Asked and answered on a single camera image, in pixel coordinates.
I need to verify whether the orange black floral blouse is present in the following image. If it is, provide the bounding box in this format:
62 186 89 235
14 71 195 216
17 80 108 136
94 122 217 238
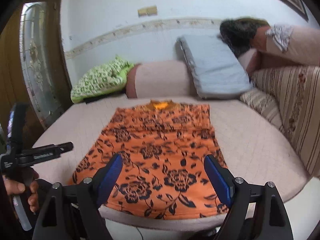
69 101 228 220

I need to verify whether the person's left hand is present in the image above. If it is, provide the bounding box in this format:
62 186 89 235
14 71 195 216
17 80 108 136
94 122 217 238
2 167 39 217

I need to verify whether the pink quilted mattress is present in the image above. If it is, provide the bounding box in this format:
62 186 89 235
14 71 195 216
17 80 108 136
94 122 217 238
35 96 310 231

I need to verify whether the wooden door with glass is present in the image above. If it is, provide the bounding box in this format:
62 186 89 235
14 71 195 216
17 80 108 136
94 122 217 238
1 0 72 146

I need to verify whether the striped floral beige cushion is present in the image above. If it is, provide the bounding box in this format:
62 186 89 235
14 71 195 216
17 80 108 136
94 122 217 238
240 66 319 177

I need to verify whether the green patterned folded blanket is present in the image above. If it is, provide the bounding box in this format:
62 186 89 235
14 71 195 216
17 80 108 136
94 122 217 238
71 56 135 103

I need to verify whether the light blue pillow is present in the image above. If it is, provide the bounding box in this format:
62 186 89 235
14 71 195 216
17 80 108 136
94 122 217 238
177 34 253 100

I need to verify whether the pink brown bolster pillow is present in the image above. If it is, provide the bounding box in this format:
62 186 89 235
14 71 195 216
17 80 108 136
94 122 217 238
126 60 196 99

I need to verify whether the beige wall switch plate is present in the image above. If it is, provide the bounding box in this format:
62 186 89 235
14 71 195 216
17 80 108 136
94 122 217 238
138 5 158 17

